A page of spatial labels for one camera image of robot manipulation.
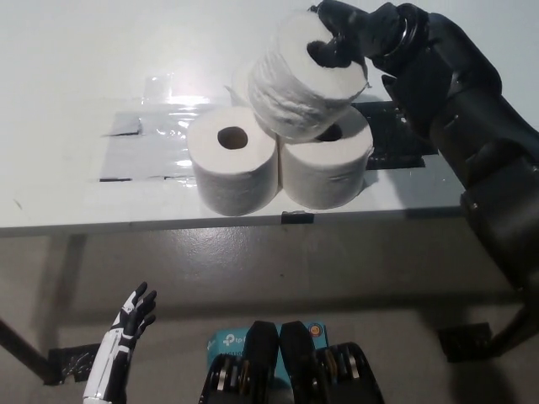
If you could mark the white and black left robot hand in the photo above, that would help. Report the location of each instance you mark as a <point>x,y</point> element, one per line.
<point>108,362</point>

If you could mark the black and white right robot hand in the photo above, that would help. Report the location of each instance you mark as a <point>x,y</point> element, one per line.
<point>366,29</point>

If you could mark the smooth white toilet paper roll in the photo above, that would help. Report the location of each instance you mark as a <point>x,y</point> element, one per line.
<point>236,181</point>
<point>240,90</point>
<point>324,177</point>

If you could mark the black floor tape patch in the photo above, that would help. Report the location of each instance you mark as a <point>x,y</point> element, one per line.
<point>67,366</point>
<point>463,343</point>

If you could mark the black diagonal table leg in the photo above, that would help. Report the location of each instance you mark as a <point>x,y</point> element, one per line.
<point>511,336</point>
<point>21,349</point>

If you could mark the black tape patch on table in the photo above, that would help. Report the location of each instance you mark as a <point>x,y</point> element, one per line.
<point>387,143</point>

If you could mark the teal router box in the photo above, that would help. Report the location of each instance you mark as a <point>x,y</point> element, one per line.
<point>227,343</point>

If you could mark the small black tape strip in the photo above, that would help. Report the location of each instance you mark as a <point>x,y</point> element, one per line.
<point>297,218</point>

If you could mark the clear plastic sheet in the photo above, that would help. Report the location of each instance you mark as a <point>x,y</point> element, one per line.
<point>147,155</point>

